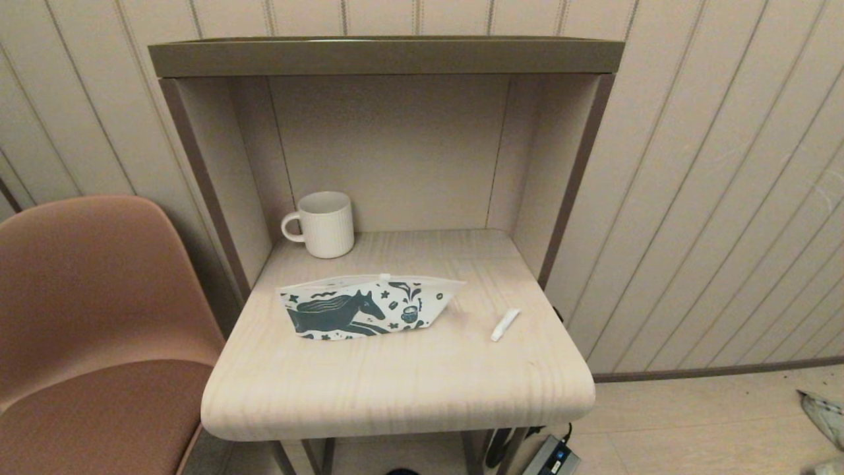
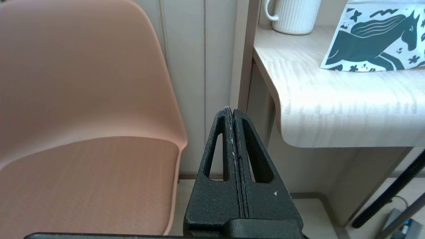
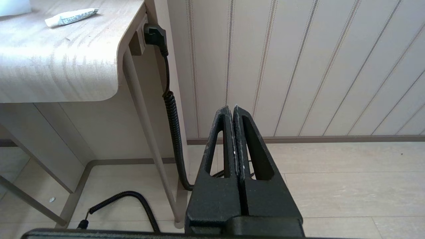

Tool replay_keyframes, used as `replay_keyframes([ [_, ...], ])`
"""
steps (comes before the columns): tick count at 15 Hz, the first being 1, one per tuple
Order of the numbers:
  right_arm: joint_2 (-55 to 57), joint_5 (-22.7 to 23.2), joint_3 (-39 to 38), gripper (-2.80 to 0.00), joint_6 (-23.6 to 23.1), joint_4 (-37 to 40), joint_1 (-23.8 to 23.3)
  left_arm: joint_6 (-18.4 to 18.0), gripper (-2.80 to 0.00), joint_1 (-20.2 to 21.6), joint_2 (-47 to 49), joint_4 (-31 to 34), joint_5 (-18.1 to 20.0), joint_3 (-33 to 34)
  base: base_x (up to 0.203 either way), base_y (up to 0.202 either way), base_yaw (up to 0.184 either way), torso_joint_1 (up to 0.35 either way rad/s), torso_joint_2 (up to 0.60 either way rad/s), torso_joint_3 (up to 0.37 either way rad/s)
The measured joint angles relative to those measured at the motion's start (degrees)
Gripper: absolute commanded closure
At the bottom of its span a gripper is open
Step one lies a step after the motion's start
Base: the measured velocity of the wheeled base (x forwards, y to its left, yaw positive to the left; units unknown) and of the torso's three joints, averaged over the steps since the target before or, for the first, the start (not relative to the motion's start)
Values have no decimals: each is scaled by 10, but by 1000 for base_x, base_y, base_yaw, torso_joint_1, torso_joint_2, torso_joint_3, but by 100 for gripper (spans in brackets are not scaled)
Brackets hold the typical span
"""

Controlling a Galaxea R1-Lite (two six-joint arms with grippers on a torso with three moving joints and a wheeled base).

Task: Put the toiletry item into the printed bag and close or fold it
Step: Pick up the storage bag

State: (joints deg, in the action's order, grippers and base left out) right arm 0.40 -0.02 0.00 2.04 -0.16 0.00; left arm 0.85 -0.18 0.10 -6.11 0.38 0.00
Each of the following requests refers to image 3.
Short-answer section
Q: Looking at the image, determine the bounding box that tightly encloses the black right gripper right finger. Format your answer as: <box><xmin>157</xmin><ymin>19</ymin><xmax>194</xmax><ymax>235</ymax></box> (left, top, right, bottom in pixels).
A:
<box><xmin>233</xmin><ymin>105</ymin><xmax>303</xmax><ymax>219</ymax></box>

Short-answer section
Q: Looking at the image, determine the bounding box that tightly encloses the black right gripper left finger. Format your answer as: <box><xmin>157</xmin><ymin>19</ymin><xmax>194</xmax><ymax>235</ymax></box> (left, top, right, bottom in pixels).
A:
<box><xmin>185</xmin><ymin>106</ymin><xmax>240</xmax><ymax>234</ymax></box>

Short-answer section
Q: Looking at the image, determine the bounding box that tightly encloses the white horse-print zip pouch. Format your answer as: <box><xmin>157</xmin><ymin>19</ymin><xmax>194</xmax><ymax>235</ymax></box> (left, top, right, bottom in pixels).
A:
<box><xmin>0</xmin><ymin>0</ymin><xmax>32</xmax><ymax>17</ymax></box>

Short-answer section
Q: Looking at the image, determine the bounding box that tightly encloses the light wood nightstand shelf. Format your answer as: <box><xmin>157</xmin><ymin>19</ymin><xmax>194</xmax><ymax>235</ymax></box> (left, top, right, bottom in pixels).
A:
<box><xmin>0</xmin><ymin>0</ymin><xmax>190</xmax><ymax>229</ymax></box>

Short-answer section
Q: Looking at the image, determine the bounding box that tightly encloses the black coiled power cable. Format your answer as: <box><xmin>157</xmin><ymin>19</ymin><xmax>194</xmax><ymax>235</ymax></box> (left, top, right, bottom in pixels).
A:
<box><xmin>77</xmin><ymin>25</ymin><xmax>226</xmax><ymax>233</ymax></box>

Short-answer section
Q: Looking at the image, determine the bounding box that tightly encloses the beige wall socket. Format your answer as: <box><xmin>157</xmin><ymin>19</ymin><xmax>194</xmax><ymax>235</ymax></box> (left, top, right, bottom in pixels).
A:
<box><xmin>129</xmin><ymin>14</ymin><xmax>149</xmax><ymax>56</ymax></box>

